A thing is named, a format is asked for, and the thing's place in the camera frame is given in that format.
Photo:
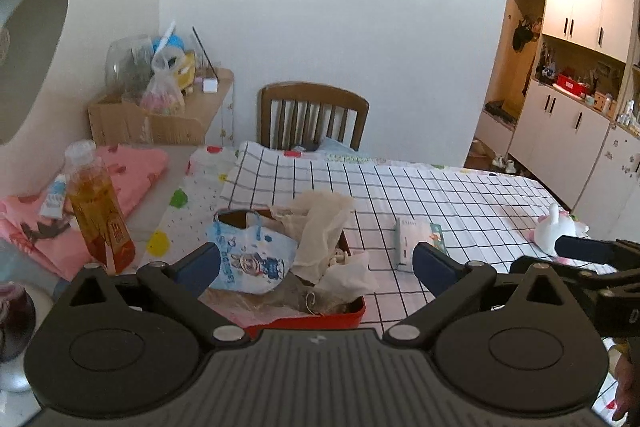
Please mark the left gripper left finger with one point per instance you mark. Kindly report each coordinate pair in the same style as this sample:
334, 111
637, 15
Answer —
177, 288

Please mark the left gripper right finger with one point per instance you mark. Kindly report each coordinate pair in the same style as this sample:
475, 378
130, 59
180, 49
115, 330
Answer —
459, 290

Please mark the white plush unicorn toy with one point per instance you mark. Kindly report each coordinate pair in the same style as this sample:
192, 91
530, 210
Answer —
550, 227

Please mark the blue child face mask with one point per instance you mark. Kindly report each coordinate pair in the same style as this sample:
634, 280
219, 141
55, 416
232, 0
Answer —
254, 259

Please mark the red tin box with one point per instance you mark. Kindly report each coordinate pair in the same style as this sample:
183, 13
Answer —
253, 313

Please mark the white gauze cloth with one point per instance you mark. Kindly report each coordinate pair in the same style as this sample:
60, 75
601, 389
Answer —
315, 220

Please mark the white tissue paper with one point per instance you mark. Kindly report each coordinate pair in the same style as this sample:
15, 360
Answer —
350, 279

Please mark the person right hand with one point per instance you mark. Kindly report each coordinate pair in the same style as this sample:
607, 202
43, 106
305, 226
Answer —
624, 371

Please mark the teal tissue pack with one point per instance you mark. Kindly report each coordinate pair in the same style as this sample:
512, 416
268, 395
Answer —
409, 233

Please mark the checkered tablecloth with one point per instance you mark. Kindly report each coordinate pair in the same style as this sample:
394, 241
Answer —
484, 216

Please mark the yellow drink bottle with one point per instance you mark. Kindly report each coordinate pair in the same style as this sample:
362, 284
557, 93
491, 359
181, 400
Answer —
93, 198

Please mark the plastic bag of items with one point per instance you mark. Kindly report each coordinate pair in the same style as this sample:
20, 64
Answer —
162, 95

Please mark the wooden chair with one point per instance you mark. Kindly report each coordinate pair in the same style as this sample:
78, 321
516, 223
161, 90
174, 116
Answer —
300, 113

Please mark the white wall cabinets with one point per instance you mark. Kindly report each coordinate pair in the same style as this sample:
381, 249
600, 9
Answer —
552, 97

